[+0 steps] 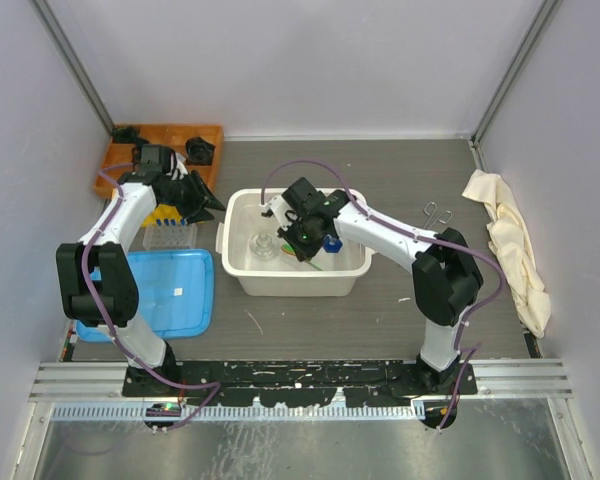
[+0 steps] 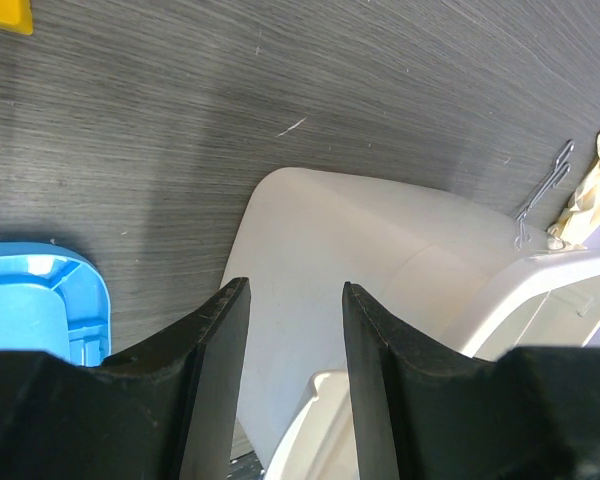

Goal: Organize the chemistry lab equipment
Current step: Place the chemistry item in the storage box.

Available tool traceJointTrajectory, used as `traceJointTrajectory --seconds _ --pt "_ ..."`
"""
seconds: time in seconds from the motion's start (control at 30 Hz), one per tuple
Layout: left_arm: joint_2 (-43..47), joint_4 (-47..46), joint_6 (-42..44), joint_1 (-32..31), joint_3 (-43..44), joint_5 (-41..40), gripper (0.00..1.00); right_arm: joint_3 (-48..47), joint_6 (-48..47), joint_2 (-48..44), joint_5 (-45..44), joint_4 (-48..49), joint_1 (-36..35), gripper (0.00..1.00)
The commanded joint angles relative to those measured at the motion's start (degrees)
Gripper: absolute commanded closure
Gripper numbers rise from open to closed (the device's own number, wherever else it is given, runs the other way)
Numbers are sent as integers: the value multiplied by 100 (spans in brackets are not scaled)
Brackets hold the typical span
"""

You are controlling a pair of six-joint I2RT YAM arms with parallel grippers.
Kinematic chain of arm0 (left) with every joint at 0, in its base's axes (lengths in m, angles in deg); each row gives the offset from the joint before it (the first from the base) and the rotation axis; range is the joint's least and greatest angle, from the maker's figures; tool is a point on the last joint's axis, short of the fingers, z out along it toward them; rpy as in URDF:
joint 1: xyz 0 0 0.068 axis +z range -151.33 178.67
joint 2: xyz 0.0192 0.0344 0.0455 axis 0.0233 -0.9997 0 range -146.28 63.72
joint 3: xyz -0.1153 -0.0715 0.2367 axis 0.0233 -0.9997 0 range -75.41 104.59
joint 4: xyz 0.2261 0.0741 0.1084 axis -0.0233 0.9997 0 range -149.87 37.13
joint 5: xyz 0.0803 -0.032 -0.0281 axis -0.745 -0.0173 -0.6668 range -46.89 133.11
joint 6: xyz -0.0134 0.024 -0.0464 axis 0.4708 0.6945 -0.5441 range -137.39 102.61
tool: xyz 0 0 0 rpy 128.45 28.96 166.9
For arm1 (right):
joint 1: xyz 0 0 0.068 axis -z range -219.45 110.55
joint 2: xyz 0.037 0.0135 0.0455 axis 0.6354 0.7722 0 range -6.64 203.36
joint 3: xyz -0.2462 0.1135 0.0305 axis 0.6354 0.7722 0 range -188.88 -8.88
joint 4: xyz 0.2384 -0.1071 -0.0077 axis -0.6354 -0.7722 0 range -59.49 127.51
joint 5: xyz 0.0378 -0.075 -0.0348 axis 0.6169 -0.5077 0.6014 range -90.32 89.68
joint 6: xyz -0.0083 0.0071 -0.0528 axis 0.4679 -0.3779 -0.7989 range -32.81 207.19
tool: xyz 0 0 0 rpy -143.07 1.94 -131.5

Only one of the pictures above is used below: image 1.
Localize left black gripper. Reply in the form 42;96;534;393
161;170;223;224

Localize blue hexagonal cap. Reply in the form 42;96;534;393
322;235;343;254

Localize green rainbow spoon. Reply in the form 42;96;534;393
280;243;326;274

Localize white plastic bin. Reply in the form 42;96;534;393
216;189;373;297

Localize metal crucible tongs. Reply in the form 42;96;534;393
423;201;453;229

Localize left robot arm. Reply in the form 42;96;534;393
55;144;226;396

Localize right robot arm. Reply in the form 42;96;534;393
262;177;484;394

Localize clear plastic tube rack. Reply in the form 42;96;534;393
142;224;197;251

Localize yellow test tube rack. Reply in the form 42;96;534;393
141;205;189;228

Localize rolled tie brown blue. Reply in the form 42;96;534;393
185;137;215;166

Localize wooden compartment tray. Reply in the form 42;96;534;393
100;124;224;192

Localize blue plastic tray lid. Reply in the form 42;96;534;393
74;248;216;344

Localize rolled tie dark green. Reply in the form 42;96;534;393
111;125;139;144

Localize cream cloth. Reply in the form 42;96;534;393
462;170;552;338

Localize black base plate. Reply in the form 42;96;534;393
122;359;479;409

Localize aluminium rail frame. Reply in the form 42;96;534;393
29;358;573;428

